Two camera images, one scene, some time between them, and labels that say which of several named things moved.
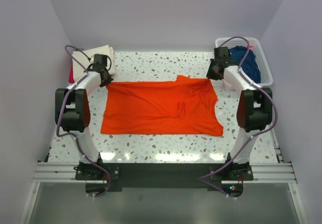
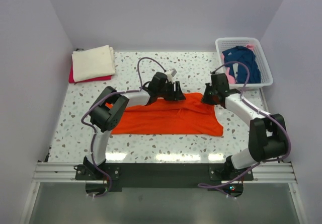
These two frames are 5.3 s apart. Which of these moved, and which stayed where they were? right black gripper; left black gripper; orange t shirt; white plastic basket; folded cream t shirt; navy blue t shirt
Moved: orange t shirt; left black gripper; right black gripper
Stayed: white plastic basket; navy blue t shirt; folded cream t shirt
